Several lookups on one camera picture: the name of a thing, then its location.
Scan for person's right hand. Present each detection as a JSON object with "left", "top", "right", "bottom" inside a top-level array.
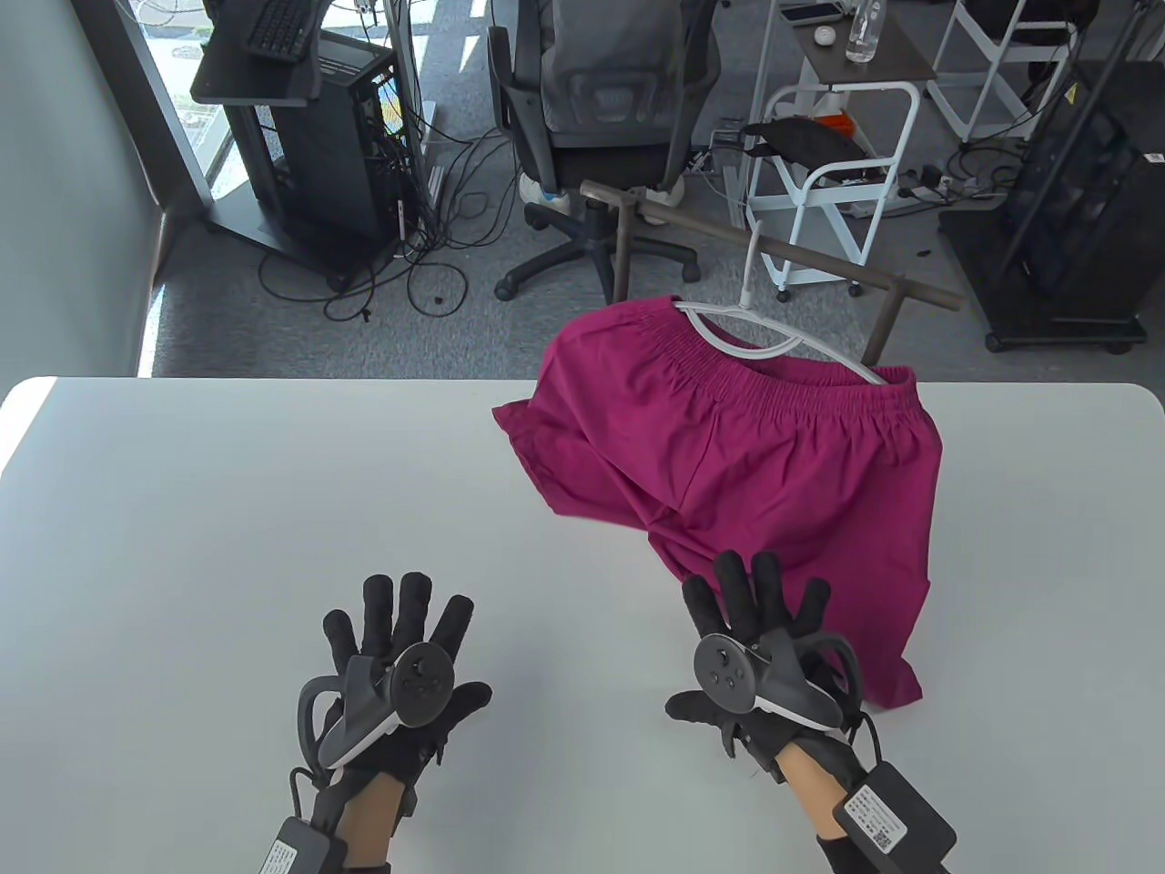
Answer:
[{"left": 664, "top": 549, "right": 866, "bottom": 784}]

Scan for person's left hand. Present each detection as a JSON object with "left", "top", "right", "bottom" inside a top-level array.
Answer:
[{"left": 296, "top": 572, "right": 494, "bottom": 802}]

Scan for magenta shorts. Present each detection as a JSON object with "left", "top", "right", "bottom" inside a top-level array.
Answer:
[{"left": 491, "top": 299, "right": 943, "bottom": 711}]

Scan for grey plastic hanger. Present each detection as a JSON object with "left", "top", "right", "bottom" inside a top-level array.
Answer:
[{"left": 672, "top": 218, "right": 888, "bottom": 388}]

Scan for person's right forearm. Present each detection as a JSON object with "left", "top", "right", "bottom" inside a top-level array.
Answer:
[{"left": 778, "top": 742, "right": 879, "bottom": 874}]

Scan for person's left forearm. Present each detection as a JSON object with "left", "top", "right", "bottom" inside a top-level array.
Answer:
[{"left": 337, "top": 778, "right": 410, "bottom": 874}]

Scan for grey tracking controller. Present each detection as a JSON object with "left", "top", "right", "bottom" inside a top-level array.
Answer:
[
  {"left": 296, "top": 642, "right": 456, "bottom": 773},
  {"left": 694, "top": 631, "right": 864, "bottom": 731}
]

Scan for black labelled sensor box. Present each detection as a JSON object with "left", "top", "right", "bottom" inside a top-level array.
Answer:
[
  {"left": 246, "top": 817, "right": 349, "bottom": 874},
  {"left": 833, "top": 763, "right": 958, "bottom": 874}
]

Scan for dark wooden hanging rack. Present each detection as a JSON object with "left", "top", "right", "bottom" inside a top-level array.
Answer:
[{"left": 580, "top": 179, "right": 963, "bottom": 365}]

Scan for white rolling cart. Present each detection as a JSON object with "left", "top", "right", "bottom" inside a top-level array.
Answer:
[{"left": 746, "top": 82, "right": 922, "bottom": 303}]

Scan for white power strip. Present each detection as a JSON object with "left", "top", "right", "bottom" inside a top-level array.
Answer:
[{"left": 897, "top": 168, "right": 979, "bottom": 201}]

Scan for black bag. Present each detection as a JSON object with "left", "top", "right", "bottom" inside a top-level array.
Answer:
[{"left": 742, "top": 117, "right": 875, "bottom": 169}]

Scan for black mesh office chair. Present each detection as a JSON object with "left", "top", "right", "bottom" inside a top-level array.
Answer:
[{"left": 487, "top": 0, "right": 722, "bottom": 303}]

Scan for black computer tower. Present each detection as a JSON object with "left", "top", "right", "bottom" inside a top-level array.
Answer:
[{"left": 273, "top": 32, "right": 406, "bottom": 242}]

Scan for black wheeled equipment rack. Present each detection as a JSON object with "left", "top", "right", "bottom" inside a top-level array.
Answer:
[{"left": 937, "top": 64, "right": 1165, "bottom": 356}]

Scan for black monitor stand cart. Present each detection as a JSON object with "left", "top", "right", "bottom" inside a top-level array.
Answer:
[{"left": 189, "top": 36, "right": 403, "bottom": 274}]

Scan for brown side table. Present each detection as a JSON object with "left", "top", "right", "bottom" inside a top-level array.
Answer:
[{"left": 794, "top": 7, "right": 938, "bottom": 87}]

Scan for clear water bottle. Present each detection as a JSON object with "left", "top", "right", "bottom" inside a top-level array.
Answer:
[{"left": 845, "top": 0, "right": 888, "bottom": 65}]

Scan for black keyboard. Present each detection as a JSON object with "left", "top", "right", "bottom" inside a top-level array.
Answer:
[{"left": 246, "top": 0, "right": 324, "bottom": 63}]

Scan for tangle of black cables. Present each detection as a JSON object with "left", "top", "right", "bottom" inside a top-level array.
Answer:
[{"left": 259, "top": 100, "right": 547, "bottom": 324}]

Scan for white metal frame cart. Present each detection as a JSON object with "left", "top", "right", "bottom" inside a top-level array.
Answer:
[{"left": 928, "top": 0, "right": 1075, "bottom": 142}]

